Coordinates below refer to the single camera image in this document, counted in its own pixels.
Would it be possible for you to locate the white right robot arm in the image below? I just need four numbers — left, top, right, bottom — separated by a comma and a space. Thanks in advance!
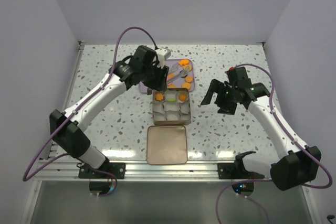
201, 67, 321, 191

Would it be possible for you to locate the yellow round dotted cookie upper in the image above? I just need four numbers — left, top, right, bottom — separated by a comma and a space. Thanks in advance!
186, 65, 192, 72

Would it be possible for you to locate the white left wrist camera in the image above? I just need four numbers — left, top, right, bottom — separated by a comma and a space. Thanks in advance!
155, 48, 171, 68

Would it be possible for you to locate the orange flower cookie right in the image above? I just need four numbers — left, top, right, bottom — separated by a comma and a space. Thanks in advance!
185, 76, 193, 83

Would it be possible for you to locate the orange swirl cookie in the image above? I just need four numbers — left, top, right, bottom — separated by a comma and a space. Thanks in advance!
178, 93, 187, 102

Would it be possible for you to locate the gold cookie tin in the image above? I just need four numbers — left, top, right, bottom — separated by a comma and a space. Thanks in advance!
152, 88, 192, 126

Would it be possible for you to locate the orange fish cookie top right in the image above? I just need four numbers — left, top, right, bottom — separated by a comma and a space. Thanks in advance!
178, 59, 189, 67

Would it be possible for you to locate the orange maple leaf cookie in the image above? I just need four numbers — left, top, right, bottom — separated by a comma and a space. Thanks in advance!
167, 75, 175, 83
155, 93, 164, 101

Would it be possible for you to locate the yellow round dotted cookie lower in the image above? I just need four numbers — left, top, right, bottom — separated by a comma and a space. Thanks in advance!
182, 82, 191, 90

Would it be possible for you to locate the lilac plastic tray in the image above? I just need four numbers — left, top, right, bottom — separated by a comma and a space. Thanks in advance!
138, 58, 196, 94

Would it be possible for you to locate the aluminium front rail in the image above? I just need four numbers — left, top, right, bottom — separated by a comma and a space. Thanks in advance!
34, 142, 310, 183

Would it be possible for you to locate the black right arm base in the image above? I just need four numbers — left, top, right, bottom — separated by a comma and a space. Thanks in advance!
217, 151, 272, 179

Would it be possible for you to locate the yellow round dotted cookie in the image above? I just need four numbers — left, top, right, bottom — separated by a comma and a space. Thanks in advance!
186, 65, 192, 72
182, 82, 191, 90

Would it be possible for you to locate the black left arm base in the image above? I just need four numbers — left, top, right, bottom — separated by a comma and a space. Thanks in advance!
76, 158, 126, 179

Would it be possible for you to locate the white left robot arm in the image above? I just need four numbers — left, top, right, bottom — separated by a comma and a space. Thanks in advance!
49, 45, 171, 169

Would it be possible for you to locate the gold tin lid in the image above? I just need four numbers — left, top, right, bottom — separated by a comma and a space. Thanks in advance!
146, 125, 187, 165

